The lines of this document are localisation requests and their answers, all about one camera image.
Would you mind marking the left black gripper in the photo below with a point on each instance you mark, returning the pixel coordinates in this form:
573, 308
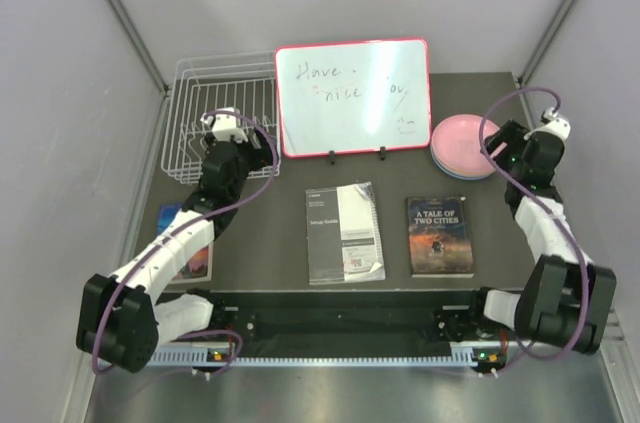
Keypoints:
263, 156

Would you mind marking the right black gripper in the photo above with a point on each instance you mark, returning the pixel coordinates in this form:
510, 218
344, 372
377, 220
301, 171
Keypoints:
512, 135

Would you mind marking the pink plate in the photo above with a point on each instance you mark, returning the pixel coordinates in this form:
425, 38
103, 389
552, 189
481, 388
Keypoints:
455, 141

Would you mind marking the yellow plate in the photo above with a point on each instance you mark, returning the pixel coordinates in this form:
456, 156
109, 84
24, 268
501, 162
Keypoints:
467, 171

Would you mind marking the purple plate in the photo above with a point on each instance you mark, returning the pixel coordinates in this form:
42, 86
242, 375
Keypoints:
447, 169

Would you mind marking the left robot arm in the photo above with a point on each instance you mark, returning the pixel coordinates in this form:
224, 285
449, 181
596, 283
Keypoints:
122, 321

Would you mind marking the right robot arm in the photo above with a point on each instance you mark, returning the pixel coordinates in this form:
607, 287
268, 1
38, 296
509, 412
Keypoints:
567, 298

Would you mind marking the Tale of Two Cities book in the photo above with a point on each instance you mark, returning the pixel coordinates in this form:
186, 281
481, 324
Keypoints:
439, 237

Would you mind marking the red framed whiteboard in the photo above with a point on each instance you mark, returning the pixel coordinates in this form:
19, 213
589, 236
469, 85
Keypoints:
353, 97

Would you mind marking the black white setup guide booklet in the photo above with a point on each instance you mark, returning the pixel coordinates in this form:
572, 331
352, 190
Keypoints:
343, 235

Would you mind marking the blue sunset cover book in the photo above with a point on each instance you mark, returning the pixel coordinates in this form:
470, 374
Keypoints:
199, 268

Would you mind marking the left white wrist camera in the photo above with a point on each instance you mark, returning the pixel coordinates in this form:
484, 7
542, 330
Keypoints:
225, 125

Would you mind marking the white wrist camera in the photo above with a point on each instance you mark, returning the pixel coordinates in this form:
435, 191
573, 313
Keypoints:
225, 125
552, 122

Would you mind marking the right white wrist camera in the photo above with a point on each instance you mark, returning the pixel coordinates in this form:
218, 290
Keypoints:
552, 122

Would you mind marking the white wire dish rack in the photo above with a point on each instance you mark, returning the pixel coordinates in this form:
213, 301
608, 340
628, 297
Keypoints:
245, 82

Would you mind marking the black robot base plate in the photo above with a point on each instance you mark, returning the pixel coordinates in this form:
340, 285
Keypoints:
350, 323

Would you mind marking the grey slotted cable duct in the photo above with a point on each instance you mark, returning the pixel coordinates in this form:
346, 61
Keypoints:
458, 356

